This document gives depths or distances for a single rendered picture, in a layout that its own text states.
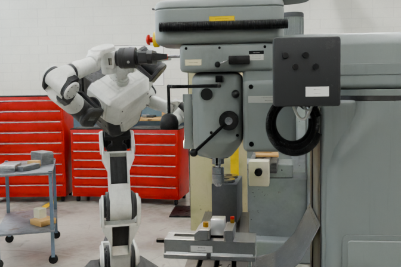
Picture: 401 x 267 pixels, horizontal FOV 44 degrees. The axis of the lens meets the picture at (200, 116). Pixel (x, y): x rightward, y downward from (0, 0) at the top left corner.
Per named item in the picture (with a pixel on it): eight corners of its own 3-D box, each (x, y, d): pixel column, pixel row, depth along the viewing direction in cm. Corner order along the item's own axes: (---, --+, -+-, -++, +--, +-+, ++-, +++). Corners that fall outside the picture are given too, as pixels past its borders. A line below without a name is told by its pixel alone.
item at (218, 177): (221, 181, 197) (220, 167, 197) (226, 183, 193) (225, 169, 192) (210, 182, 195) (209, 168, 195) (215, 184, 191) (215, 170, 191)
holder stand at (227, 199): (211, 222, 238) (210, 180, 236) (219, 211, 259) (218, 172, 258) (237, 223, 235) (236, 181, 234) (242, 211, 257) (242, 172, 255)
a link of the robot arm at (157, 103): (162, 119, 260) (135, 108, 271) (174, 106, 265) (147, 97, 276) (157, 103, 253) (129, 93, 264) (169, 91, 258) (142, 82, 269)
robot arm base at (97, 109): (55, 111, 221) (62, 92, 215) (77, 104, 231) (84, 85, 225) (78, 133, 216) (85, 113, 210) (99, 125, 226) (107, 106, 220)
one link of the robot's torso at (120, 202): (102, 224, 249) (98, 136, 266) (137, 221, 253) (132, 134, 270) (102, 218, 235) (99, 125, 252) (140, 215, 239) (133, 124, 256)
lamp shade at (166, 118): (159, 128, 197) (159, 112, 196) (177, 128, 198) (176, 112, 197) (160, 130, 190) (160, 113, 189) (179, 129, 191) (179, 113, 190)
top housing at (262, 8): (152, 45, 180) (151, -1, 179) (164, 49, 206) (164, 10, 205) (284, 41, 175) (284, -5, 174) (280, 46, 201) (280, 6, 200)
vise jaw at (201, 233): (194, 239, 189) (193, 229, 189) (199, 230, 201) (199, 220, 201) (209, 240, 188) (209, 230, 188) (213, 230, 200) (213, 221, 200)
